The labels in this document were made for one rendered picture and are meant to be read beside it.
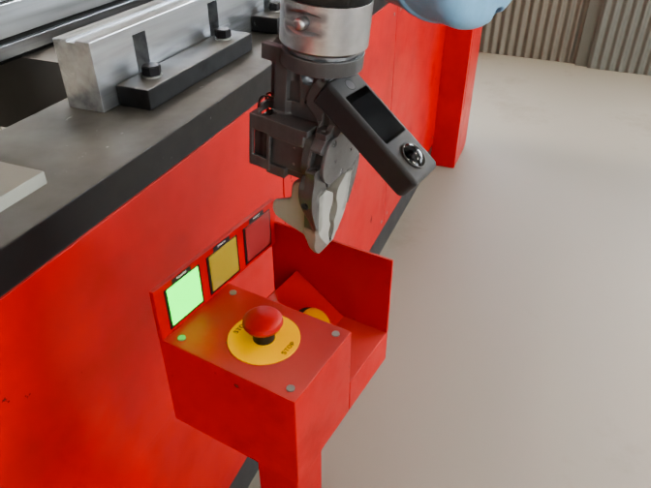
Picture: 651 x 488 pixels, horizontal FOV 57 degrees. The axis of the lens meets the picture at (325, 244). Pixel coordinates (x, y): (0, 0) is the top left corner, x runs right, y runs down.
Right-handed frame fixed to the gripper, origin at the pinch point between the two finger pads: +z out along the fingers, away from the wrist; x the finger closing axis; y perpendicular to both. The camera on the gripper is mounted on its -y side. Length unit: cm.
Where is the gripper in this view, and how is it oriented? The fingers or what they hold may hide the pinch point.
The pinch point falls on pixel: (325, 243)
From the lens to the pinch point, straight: 62.2
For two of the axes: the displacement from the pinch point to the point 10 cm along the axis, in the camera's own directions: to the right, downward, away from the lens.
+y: -8.6, -3.6, 3.6
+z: -0.8, 7.9, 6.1
